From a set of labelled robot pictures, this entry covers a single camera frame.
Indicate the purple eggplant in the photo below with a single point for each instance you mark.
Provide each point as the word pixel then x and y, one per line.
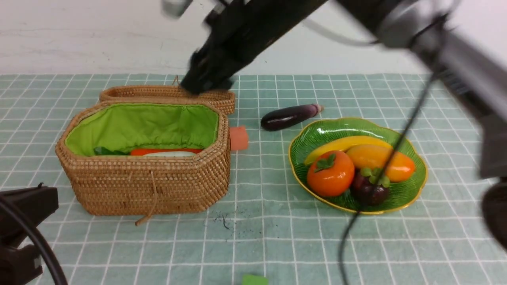
pixel 287 117

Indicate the green leaf-shaped glass plate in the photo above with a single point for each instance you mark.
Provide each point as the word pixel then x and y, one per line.
pixel 320 132

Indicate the green cube block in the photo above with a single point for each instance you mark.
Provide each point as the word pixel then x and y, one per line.
pixel 250 279

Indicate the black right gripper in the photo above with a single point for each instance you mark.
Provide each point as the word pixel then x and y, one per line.
pixel 240 30

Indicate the orange yellow mango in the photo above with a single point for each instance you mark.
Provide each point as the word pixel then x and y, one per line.
pixel 371 156

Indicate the orange persimmon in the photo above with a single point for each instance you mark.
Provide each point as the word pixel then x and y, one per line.
pixel 331 174

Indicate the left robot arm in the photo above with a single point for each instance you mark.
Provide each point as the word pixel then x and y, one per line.
pixel 18 266

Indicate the woven wicker basket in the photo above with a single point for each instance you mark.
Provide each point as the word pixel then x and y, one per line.
pixel 140 185

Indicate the dark purple mangosteen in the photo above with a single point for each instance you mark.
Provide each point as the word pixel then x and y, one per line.
pixel 368 189

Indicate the yellow banana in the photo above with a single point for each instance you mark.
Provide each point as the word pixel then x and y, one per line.
pixel 343 144

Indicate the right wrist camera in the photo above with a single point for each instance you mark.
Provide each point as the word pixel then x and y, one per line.
pixel 174 8

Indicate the green checkered tablecloth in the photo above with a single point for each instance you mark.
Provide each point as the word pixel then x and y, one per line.
pixel 266 225

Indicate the orange carrot with leaves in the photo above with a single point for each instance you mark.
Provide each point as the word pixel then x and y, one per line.
pixel 101 151

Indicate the orange cylinder block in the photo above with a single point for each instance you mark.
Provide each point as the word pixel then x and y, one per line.
pixel 238 138

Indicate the white radish with leaves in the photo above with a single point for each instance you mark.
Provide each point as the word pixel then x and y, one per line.
pixel 171 154

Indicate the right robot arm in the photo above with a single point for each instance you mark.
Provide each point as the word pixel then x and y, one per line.
pixel 476 81

